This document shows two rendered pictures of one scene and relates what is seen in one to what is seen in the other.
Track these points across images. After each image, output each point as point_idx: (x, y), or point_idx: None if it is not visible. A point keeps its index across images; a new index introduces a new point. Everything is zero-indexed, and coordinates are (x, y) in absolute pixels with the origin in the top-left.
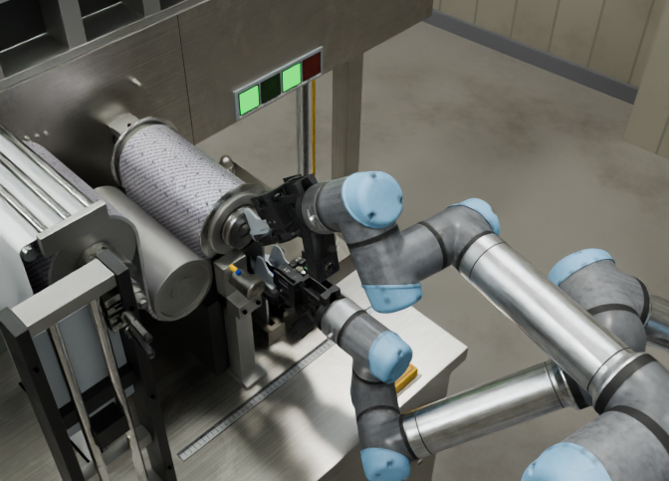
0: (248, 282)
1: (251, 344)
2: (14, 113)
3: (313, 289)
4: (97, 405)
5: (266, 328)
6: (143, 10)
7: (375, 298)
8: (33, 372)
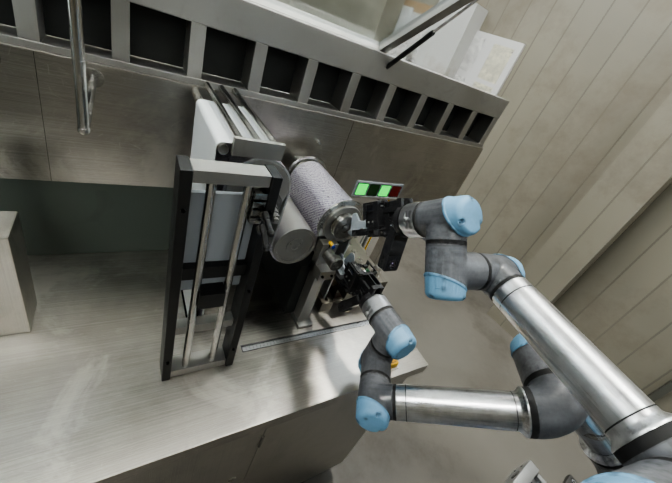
0: (334, 257)
1: (313, 302)
2: None
3: (366, 282)
4: (211, 275)
5: (322, 300)
6: (340, 107)
7: (435, 283)
8: (179, 212)
